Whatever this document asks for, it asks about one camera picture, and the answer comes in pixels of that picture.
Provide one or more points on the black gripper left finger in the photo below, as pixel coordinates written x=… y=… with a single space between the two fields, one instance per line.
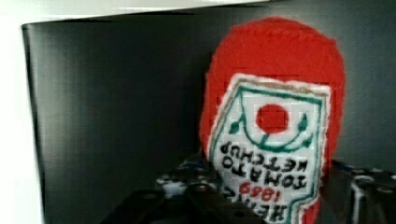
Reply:
x=187 y=194

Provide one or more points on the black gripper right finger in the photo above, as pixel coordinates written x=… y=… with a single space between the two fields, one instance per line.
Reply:
x=354 y=195

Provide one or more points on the red ketchup bottle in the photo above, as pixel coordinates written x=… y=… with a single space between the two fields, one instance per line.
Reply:
x=272 y=114

